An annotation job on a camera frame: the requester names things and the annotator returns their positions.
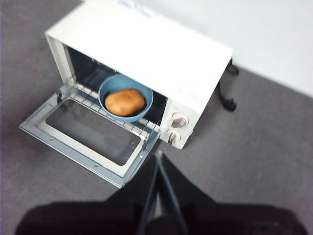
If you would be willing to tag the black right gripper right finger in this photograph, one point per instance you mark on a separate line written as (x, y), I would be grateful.
(220, 218)

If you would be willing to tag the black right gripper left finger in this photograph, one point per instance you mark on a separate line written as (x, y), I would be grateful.
(97, 218)

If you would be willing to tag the glass oven door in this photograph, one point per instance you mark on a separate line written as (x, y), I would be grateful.
(90, 133)

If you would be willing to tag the brown potato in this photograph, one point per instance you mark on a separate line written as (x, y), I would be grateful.
(124, 102)

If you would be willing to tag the blue bowl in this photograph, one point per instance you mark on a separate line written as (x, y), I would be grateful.
(107, 85)

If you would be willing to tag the beige oven knob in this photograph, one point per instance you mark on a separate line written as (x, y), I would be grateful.
(179, 120)
(173, 136)

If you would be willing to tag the cream toaster oven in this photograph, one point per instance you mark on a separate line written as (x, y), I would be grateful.
(151, 49)

